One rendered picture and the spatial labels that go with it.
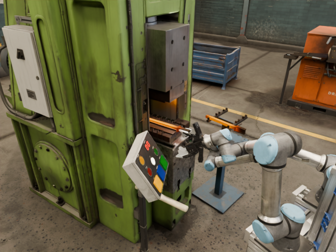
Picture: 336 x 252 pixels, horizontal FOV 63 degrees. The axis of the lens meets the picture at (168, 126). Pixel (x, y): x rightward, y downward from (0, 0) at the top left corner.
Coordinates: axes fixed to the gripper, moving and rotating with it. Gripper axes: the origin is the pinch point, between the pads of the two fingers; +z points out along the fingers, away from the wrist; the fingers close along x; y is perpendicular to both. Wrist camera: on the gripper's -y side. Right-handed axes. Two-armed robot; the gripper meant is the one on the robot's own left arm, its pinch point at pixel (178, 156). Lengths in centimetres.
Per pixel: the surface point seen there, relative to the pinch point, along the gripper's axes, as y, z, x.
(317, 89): -154, -139, -326
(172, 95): 26.6, -4.7, -37.9
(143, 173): 12.6, 11.1, 26.3
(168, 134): -0.3, 14.7, -39.3
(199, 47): -27, 29, -502
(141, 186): 5.9, 16.7, 27.4
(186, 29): 60, -32, -52
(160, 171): 0.8, 10.4, 10.9
